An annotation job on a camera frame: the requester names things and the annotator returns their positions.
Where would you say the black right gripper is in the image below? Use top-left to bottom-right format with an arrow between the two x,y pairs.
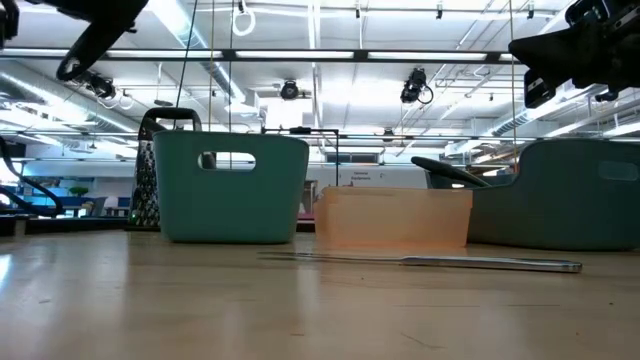
508,0 -> 640,109

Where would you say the black slim-handled ladle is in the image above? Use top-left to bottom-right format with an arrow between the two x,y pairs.
55,0 -> 150,83

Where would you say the silver butter knife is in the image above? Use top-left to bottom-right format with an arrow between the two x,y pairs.
256,251 -> 584,275

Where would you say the dark blue-green plastic bin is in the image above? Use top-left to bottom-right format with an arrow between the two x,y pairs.
424,138 -> 640,252

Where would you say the black overhead rig beam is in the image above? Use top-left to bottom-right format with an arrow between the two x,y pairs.
0,46 -> 521,66

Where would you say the white sign board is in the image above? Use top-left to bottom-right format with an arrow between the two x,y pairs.
309,165 -> 429,189

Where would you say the orange translucent plastic bin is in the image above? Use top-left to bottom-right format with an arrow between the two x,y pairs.
313,186 -> 474,250

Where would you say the thin black metal stand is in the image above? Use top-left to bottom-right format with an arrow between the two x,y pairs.
262,126 -> 342,188

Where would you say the light teal plastic bin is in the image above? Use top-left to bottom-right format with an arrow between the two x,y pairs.
152,130 -> 311,245

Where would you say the yellow hanging cord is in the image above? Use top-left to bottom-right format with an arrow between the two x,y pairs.
508,0 -> 517,161

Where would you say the silver ventilation duct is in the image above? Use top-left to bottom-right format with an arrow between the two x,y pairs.
0,59 -> 142,135

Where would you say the black ceiling camera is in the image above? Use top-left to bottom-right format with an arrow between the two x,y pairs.
279,79 -> 301,102
74,69 -> 118,101
399,67 -> 435,105

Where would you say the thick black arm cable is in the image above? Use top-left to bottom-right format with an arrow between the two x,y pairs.
0,134 -> 65,217

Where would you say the hanging black cable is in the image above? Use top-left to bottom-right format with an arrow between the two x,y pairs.
174,0 -> 200,109

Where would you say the black aluminium table frame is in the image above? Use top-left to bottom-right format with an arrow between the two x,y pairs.
0,213 -> 132,237

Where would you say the metal box grater black handle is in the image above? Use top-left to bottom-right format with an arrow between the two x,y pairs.
128,106 -> 204,229

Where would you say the white hanging ring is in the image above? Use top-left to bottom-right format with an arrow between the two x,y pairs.
230,8 -> 258,38

